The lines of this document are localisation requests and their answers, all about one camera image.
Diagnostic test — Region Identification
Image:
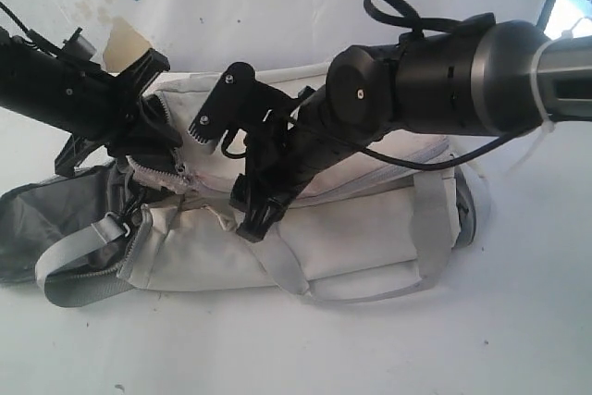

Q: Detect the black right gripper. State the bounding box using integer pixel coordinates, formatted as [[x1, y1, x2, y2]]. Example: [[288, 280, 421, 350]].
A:
[[230, 112, 333, 243]]

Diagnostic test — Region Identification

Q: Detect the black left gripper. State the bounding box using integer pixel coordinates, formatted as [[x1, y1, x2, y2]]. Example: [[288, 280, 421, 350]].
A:
[[55, 48, 181, 178]]

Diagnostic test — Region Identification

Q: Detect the white grey duffel bag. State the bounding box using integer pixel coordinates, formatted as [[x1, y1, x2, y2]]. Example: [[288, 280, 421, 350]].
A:
[[0, 61, 496, 311]]

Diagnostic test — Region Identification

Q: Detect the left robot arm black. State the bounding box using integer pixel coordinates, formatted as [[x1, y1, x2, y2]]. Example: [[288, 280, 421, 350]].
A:
[[1, 31, 182, 178]]

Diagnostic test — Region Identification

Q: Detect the right robot arm black grey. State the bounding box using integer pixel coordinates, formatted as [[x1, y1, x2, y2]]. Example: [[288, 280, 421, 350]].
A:
[[231, 16, 591, 242]]

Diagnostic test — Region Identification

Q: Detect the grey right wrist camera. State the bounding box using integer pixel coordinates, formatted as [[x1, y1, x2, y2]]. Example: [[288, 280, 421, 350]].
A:
[[188, 62, 300, 143]]

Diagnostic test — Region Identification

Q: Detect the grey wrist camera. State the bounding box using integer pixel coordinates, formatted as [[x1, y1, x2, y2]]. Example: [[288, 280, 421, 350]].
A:
[[62, 27, 96, 62], [188, 62, 300, 143]]

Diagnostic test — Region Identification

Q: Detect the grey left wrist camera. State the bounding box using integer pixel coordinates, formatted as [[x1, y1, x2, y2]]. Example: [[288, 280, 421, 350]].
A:
[[62, 27, 96, 62]]

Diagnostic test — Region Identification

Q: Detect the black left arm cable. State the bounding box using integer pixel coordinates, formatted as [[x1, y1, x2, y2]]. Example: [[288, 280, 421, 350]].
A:
[[0, 0, 61, 52]]

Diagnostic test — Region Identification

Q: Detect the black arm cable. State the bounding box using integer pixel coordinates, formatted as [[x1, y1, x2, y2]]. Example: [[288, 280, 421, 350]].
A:
[[0, 0, 61, 52], [221, 0, 542, 169]]

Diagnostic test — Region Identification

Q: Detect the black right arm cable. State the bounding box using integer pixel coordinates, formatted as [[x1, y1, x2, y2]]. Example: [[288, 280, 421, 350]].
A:
[[221, 0, 542, 169]]

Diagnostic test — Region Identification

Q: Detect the white cable tie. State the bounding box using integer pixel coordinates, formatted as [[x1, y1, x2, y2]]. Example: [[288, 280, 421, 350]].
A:
[[506, 29, 591, 175]]

